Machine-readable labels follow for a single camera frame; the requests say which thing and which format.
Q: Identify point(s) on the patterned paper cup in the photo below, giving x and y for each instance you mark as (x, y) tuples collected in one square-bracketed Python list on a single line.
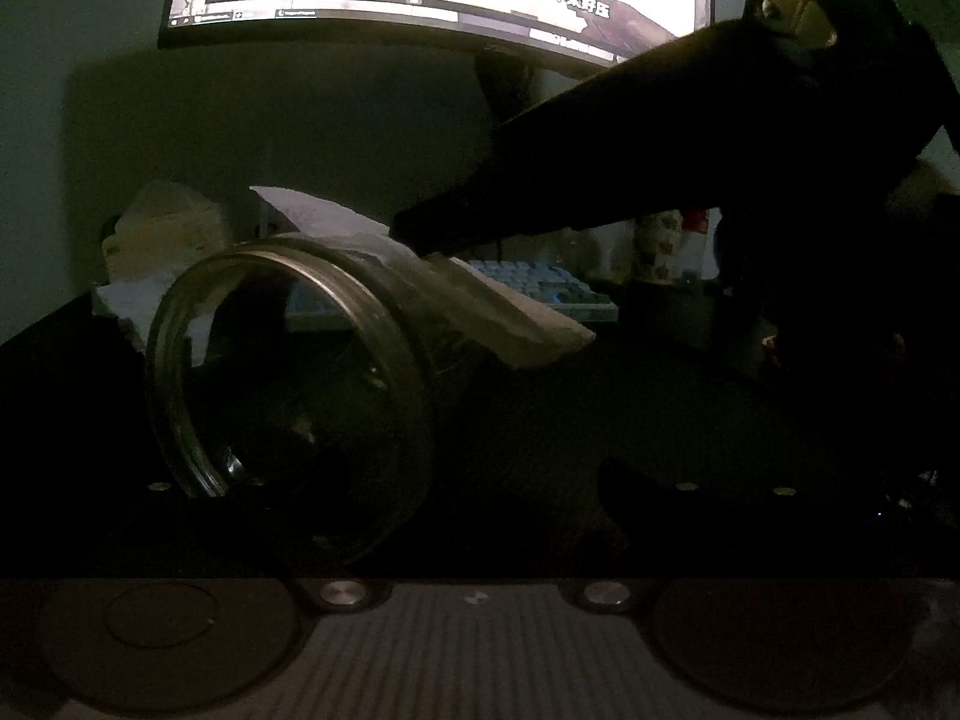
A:
[(658, 247)]

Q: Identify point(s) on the crumpled white tissue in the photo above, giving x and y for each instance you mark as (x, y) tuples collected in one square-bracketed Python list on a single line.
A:
[(131, 307)]

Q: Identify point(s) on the red and white box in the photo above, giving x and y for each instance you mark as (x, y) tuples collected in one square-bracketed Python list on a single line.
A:
[(696, 219)]

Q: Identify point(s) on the white paper towel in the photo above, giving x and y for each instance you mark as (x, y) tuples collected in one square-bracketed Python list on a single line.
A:
[(525, 322)]

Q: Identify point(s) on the blue and white keyboard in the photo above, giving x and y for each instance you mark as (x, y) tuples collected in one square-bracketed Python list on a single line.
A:
[(525, 283)]

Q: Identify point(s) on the black monitor stand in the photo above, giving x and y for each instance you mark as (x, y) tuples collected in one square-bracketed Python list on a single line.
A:
[(506, 90)]

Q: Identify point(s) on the beige tissue box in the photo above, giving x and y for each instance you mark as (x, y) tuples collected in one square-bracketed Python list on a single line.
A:
[(165, 232)]

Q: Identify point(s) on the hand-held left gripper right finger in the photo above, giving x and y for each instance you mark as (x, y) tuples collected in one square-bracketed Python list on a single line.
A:
[(675, 525)]

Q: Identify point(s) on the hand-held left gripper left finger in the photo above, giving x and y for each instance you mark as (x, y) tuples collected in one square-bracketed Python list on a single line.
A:
[(304, 439)]

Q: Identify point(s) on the clear glass jar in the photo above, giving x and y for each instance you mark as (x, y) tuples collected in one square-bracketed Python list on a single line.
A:
[(397, 330)]

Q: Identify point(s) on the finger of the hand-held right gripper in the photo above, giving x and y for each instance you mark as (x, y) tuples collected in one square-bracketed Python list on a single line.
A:
[(600, 157)]

